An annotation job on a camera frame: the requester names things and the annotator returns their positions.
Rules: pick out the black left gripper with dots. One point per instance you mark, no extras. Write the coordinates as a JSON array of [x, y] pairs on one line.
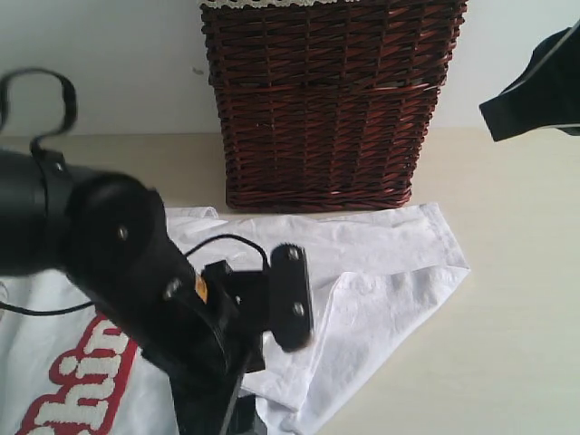
[[153, 293]]

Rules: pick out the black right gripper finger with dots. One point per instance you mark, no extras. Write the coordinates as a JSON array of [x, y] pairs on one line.
[[544, 95]]

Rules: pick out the white t-shirt with red lettering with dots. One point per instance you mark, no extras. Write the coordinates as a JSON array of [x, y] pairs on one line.
[[375, 278]]

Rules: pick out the brown wicker basket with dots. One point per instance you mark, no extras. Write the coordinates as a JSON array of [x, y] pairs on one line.
[[325, 108]]

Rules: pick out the white lace basket liner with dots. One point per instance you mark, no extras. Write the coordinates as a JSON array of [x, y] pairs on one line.
[[257, 4]]

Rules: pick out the black left camera mount bracket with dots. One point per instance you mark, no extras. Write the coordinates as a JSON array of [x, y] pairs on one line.
[[241, 301]]

